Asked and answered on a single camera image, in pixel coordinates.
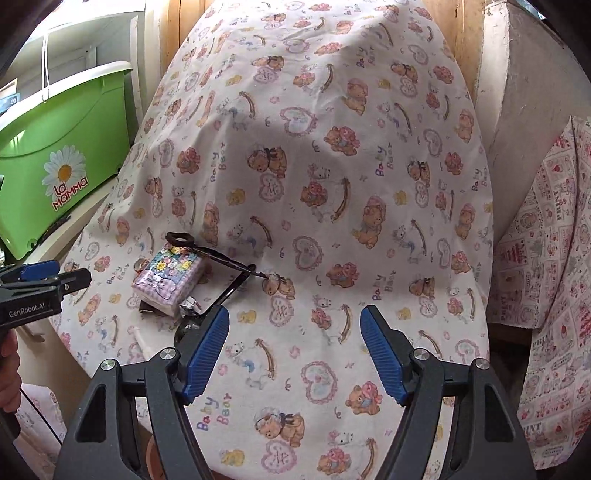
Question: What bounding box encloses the bear print cloth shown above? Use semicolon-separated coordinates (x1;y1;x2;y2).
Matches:
48;0;496;480

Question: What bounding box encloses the person's left hand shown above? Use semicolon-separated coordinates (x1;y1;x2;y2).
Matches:
0;333;22;413

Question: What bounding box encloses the purple checkered tissue packet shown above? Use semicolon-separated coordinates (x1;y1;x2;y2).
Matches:
131;244;207;318

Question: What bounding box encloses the cat print cloth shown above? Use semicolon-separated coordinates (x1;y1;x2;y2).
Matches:
14;383;70;467

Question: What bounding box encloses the blue box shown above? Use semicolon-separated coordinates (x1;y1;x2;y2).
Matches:
0;79;20;117

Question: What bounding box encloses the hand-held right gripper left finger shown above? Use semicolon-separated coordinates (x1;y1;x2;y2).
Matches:
58;305;230;480

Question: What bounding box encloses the pink plastic basin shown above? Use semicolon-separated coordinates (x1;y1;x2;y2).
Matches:
144;434;168;480

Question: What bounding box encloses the thin black frame piece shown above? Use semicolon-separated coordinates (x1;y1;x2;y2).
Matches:
203;270;256;319

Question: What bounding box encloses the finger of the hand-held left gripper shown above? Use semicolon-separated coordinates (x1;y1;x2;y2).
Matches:
0;260;61;283
0;269;92;301

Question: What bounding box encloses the green plastic bin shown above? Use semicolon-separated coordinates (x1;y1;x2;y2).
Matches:
0;61;134;261

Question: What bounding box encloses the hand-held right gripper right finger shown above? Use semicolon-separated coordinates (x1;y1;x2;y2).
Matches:
359;305;539;480

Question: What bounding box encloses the black cable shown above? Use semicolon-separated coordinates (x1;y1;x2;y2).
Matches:
18;388;64;446

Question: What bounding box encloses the strawberry print cloth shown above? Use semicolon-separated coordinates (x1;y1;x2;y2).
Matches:
488;115;591;460

